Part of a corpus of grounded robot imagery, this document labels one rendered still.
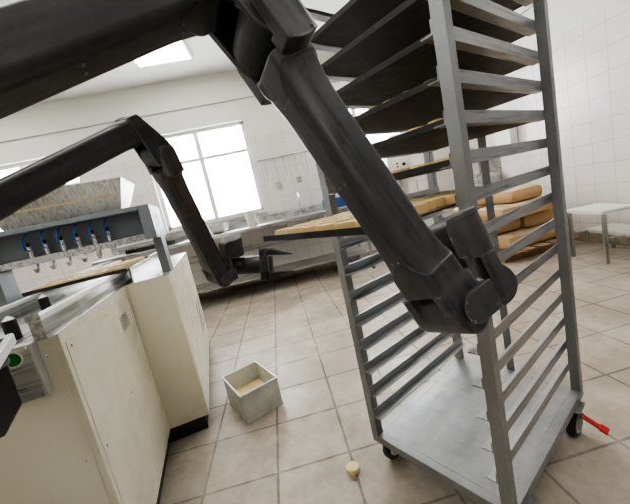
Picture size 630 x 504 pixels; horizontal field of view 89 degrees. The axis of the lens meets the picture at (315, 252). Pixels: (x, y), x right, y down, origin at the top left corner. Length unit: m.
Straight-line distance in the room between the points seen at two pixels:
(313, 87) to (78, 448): 1.07
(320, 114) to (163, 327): 1.50
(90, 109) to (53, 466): 4.75
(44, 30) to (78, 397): 0.92
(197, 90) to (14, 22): 4.79
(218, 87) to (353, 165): 4.79
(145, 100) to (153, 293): 3.87
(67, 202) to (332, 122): 1.55
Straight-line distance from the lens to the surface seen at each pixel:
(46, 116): 5.72
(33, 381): 1.09
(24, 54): 0.36
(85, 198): 1.79
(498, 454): 1.05
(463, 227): 0.43
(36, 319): 1.04
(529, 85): 1.27
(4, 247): 1.94
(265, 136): 4.89
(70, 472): 1.22
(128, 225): 1.78
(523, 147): 1.16
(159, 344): 1.77
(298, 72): 0.38
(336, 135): 0.36
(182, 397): 1.87
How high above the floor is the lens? 1.03
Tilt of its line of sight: 9 degrees down
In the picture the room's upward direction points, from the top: 12 degrees counter-clockwise
